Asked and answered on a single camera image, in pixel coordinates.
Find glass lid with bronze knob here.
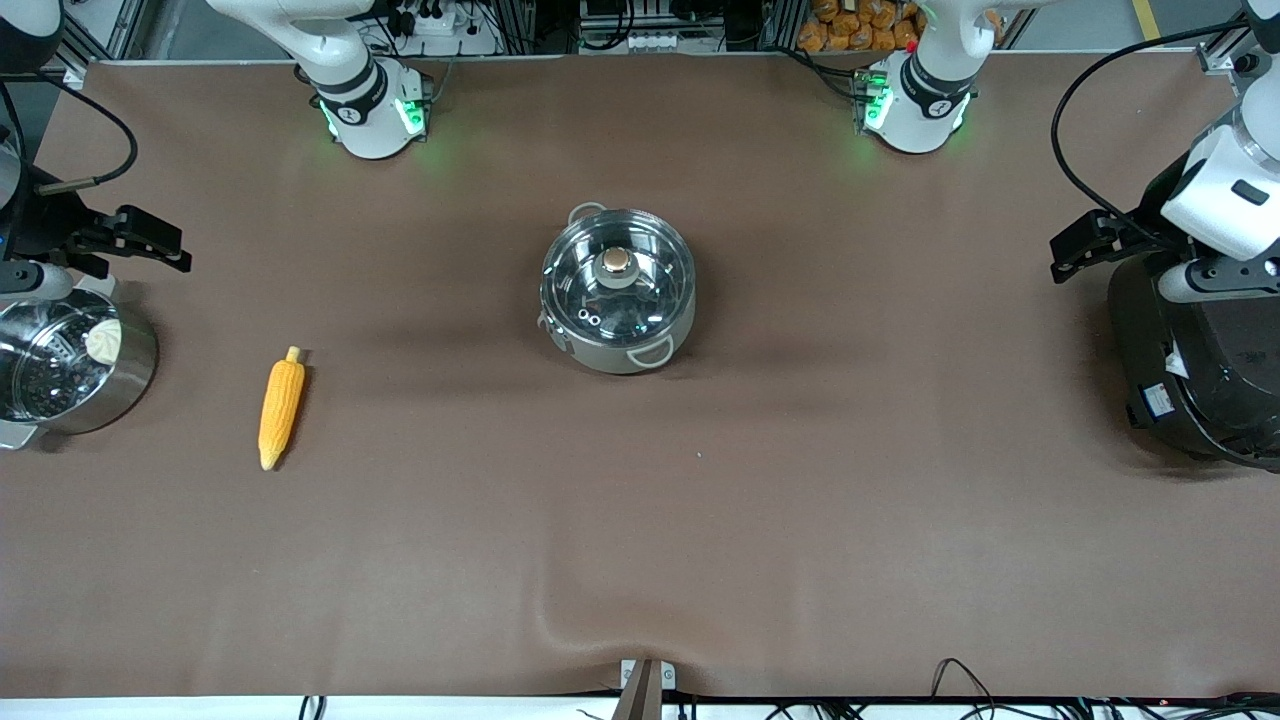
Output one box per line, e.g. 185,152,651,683
541,209,697,352

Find stainless steel steamer pot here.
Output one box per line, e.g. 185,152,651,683
0,287,160,452

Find yellow corn cob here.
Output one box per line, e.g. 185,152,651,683
257,345,308,473

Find white steamed bun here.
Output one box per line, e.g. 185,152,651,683
84,317,124,364

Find black rice cooker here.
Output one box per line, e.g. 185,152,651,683
1106,250,1280,474

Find orange snack bags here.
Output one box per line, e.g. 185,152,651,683
796,0,923,54

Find brown table mat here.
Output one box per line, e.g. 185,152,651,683
0,55,1280,701

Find black looped floor cable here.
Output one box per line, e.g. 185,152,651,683
930,657,1006,720

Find grey pot with handles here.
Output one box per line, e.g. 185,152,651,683
537,201,699,377

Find metal table edge bracket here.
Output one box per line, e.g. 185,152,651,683
612,657,678,720

